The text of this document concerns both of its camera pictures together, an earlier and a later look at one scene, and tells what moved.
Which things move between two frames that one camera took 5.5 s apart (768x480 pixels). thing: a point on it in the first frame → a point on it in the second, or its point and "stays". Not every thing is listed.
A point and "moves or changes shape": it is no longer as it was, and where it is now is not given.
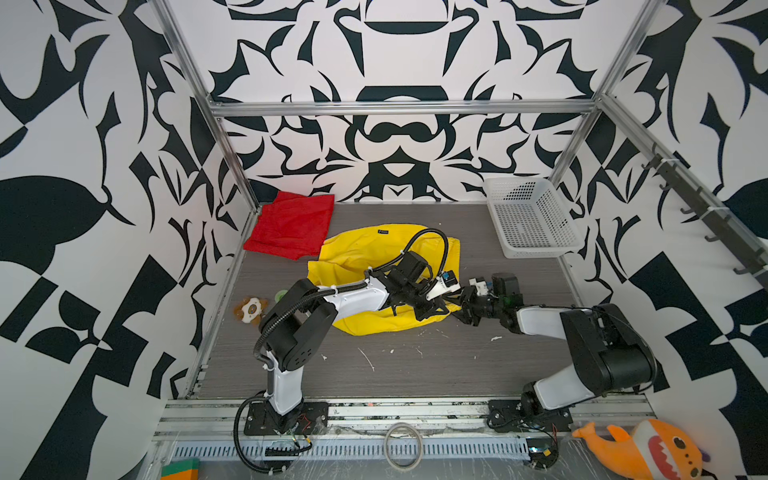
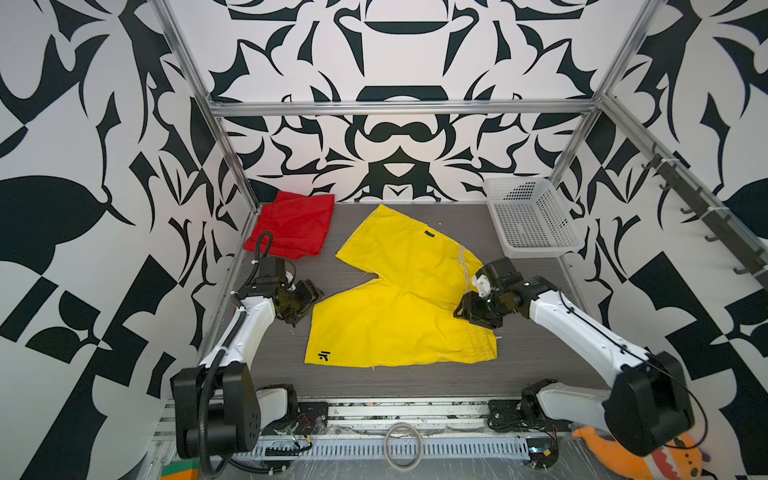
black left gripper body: [417, 298] → [297, 299]
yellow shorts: [349, 253] moves or changes shape
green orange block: [181, 470] stays
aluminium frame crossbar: [399, 107] stays
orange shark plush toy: [656, 450] stays
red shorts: [294, 226] stays
